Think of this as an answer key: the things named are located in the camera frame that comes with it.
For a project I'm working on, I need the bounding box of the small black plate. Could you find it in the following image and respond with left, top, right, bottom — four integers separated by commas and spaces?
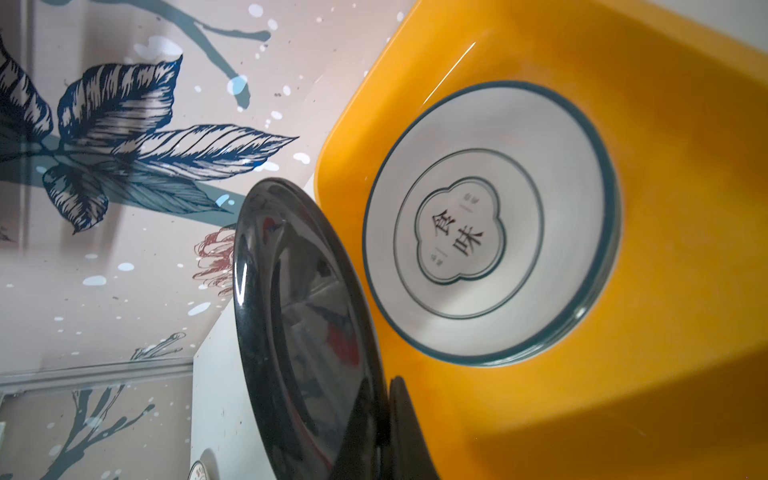
233, 178, 387, 479

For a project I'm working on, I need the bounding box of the yellow plastic bin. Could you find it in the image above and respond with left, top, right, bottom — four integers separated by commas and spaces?
315, 1, 767, 479

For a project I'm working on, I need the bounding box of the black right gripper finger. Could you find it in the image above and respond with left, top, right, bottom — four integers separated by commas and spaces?
389, 377, 440, 480

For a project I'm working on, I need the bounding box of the white plate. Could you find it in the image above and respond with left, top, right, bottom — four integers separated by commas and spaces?
362, 81, 623, 368

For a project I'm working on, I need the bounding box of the orange sunburst plate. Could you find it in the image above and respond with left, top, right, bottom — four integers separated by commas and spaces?
187, 461, 210, 480

